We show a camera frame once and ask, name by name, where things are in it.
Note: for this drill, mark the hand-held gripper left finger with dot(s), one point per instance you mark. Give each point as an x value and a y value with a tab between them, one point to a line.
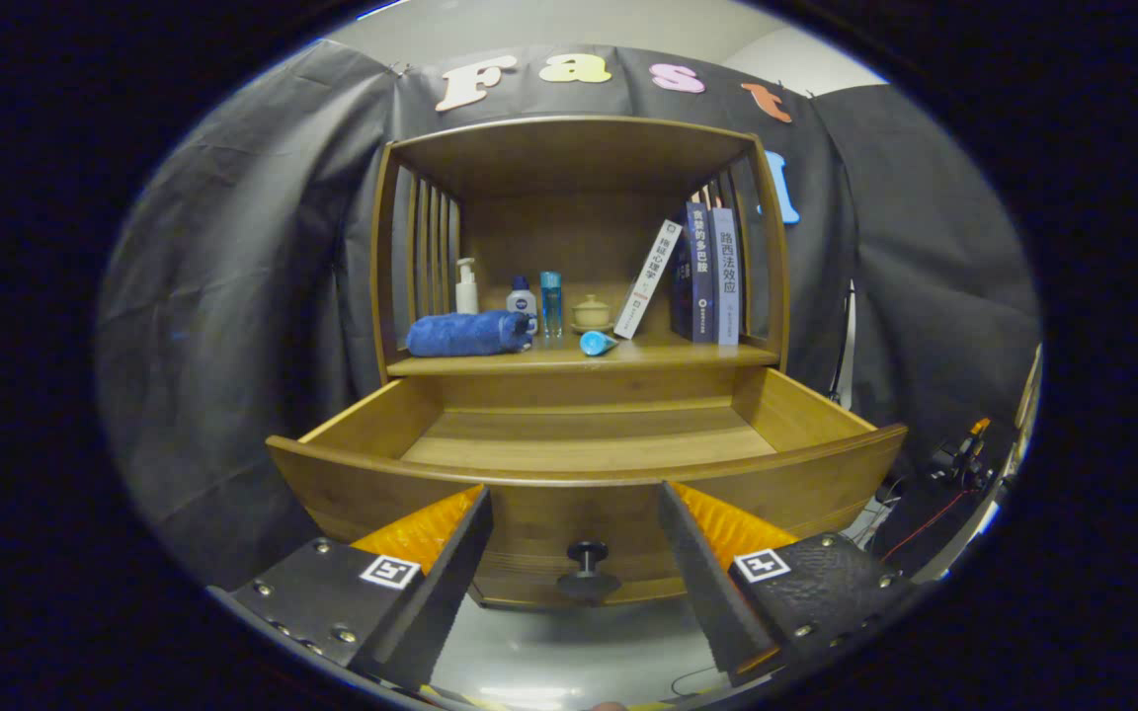
446	592

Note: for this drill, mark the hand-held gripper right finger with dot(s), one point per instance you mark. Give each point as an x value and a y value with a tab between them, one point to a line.
702	583

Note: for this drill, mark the blue and white tube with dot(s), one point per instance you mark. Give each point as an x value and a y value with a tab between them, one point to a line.
596	343

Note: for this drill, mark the wooden countertop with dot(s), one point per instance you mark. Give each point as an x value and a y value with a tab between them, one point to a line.
648	351

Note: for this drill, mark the wooden cabinet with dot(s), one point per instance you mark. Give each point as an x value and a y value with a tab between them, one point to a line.
569	237

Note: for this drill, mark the blue rolled towel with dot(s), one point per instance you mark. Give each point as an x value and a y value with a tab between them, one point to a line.
465	334

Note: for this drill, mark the dark device with orange tip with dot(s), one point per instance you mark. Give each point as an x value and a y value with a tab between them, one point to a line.
964	459

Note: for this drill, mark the beige lidded teacup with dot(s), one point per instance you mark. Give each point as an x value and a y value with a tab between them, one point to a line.
592	313

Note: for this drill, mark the navy book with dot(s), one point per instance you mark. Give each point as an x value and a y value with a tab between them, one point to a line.
680	291

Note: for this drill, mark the white pump bottle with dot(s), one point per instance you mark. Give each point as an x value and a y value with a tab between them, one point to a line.
467	294

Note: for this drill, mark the white bottle with blue cap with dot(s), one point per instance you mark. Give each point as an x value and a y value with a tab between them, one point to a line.
522	301

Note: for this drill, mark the clear blue bottle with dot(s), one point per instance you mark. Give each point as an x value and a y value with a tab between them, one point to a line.
551	306

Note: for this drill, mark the dark blue book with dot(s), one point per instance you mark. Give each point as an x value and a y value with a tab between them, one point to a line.
702	276

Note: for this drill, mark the lavender book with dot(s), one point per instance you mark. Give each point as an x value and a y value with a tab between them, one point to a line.
726	276

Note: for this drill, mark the white book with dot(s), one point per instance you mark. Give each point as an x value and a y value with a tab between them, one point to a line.
648	279

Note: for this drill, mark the black backdrop cloth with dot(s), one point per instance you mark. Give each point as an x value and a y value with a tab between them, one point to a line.
233	296

